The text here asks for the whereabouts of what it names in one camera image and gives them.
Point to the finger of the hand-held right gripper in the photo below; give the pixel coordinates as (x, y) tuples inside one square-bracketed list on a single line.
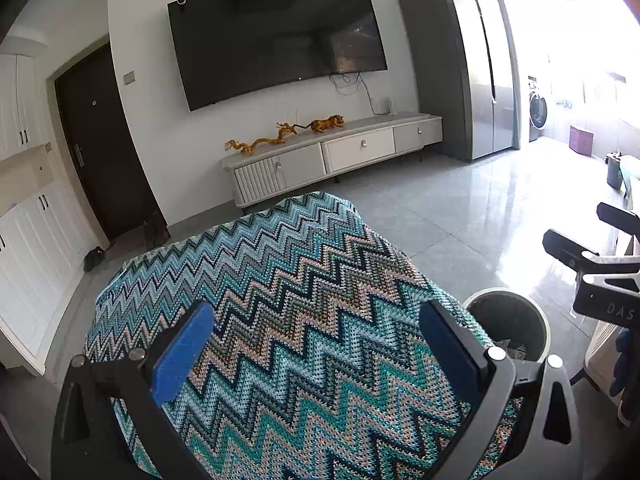
[(570, 250), (620, 217)]

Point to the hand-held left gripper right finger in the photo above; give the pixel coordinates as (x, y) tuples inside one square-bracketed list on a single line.
[(445, 350)]

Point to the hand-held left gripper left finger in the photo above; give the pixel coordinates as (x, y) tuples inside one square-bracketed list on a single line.
[(182, 350)]

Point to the grey round trash bin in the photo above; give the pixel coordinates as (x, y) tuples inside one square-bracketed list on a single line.
[(530, 325)]

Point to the person's right hand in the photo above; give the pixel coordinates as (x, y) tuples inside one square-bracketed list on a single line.
[(624, 365)]

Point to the teal bag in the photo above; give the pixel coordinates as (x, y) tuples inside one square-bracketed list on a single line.
[(627, 172)]

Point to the white ribbed panel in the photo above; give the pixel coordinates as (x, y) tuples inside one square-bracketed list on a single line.
[(597, 355)]

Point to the purple stool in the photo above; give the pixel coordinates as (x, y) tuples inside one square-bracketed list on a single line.
[(581, 140)]

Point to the zigzag knitted blanket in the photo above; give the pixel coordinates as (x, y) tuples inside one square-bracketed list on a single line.
[(300, 320)]

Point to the pair of brown boots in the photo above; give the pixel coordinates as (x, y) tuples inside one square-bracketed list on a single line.
[(155, 230)]

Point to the pair of dark shoes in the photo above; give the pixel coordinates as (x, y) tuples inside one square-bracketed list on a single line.
[(94, 259)]

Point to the washing machine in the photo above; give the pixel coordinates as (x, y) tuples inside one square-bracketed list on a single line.
[(538, 110)]

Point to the grey double-door fridge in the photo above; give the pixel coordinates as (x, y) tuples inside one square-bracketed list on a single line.
[(460, 70)]

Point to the dark brown door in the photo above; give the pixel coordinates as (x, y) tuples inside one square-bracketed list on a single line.
[(105, 150)]

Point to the white television stand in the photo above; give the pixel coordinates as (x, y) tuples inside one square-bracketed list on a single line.
[(345, 152)]

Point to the golden dragon figurine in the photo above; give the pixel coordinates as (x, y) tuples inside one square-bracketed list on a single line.
[(262, 142)]

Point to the golden tiger figurine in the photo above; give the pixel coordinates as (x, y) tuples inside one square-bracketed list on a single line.
[(327, 124)]

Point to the white wall cabinet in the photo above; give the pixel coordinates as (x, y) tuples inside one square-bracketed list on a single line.
[(35, 240)]

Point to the wall switch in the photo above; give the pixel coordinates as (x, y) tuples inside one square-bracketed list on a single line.
[(129, 78)]

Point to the wall-mounted black television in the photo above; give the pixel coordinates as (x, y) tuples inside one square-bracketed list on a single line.
[(275, 42)]

